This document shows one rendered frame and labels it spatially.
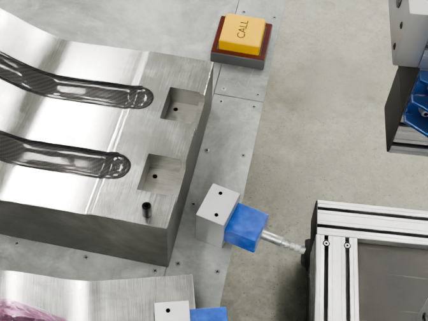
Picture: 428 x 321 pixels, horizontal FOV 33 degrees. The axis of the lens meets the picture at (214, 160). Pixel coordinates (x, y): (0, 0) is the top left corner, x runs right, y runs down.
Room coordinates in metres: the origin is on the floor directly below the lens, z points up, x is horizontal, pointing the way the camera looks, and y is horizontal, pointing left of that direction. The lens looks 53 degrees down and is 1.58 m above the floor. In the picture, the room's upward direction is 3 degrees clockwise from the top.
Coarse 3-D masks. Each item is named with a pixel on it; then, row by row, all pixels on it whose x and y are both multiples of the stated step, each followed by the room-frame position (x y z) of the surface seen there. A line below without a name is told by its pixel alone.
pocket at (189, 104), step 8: (176, 88) 0.62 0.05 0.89; (168, 96) 0.61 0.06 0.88; (176, 96) 0.62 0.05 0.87; (184, 96) 0.62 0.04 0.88; (192, 96) 0.62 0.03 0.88; (200, 96) 0.61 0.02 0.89; (168, 104) 0.61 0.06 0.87; (176, 104) 0.62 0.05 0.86; (184, 104) 0.62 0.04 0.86; (192, 104) 0.62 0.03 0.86; (200, 104) 0.61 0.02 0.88; (168, 112) 0.60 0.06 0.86; (176, 112) 0.60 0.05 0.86; (184, 112) 0.61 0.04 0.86; (192, 112) 0.61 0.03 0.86; (200, 112) 0.60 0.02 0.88; (176, 120) 0.59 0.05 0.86; (184, 120) 0.59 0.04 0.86; (192, 120) 0.59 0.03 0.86
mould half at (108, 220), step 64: (64, 64) 0.66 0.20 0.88; (128, 64) 0.66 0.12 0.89; (192, 64) 0.66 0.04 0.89; (0, 128) 0.54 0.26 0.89; (64, 128) 0.55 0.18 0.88; (128, 128) 0.55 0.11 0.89; (192, 128) 0.56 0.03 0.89; (0, 192) 0.45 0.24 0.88; (64, 192) 0.46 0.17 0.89; (128, 192) 0.46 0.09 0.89; (128, 256) 0.42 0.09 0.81
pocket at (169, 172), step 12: (156, 156) 0.51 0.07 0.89; (144, 168) 0.50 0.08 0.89; (156, 168) 0.51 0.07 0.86; (168, 168) 0.51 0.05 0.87; (180, 168) 0.51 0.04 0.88; (144, 180) 0.49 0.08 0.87; (156, 180) 0.50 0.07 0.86; (168, 180) 0.50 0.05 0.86; (180, 180) 0.49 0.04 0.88; (156, 192) 0.48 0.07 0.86; (168, 192) 0.48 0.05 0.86
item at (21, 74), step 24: (0, 72) 0.62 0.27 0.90; (24, 72) 0.63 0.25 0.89; (48, 96) 0.60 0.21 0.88; (72, 96) 0.61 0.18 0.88; (96, 96) 0.61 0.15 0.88; (120, 96) 0.61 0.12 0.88; (144, 96) 0.61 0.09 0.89; (0, 144) 0.52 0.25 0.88; (24, 144) 0.53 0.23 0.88; (48, 144) 0.52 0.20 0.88; (48, 168) 0.49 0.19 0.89; (72, 168) 0.49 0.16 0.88; (96, 168) 0.50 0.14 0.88; (120, 168) 0.49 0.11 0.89
